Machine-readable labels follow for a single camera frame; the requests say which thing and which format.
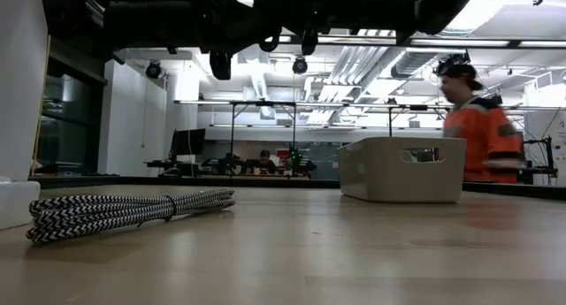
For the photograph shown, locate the white plastic bin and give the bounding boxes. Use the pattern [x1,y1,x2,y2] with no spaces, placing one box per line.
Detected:
[336,136,468,204]

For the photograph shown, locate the seated person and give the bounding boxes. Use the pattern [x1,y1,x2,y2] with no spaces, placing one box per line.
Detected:
[247,149,279,176]

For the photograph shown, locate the black computer monitor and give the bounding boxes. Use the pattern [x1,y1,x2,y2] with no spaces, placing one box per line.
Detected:
[170,127,207,158]

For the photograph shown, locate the dark background desk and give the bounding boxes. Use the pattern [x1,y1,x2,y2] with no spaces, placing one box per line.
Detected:
[143,159,201,178]

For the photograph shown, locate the walking person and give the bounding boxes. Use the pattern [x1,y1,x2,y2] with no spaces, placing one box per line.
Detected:
[439,62,527,185]

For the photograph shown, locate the white upright panel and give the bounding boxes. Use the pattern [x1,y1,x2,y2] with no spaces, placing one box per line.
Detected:
[0,0,49,182]

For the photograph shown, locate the white box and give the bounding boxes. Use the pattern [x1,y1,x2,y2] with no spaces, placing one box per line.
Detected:
[0,176,42,232]

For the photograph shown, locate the black table edge rail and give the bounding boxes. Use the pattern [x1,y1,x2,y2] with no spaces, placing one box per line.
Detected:
[28,174,566,200]

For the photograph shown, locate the black background station frame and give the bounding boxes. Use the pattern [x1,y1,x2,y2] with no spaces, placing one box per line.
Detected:
[228,100,298,178]
[386,103,446,138]

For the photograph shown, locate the black white braided cable bundle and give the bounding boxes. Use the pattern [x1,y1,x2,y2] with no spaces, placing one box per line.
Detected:
[25,187,237,247]

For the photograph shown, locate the black ceiling camera cluster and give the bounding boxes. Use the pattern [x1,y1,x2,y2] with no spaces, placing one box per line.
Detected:
[435,51,472,70]

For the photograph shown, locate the black overhead frame bar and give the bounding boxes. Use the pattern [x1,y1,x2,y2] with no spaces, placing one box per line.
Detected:
[264,34,566,50]

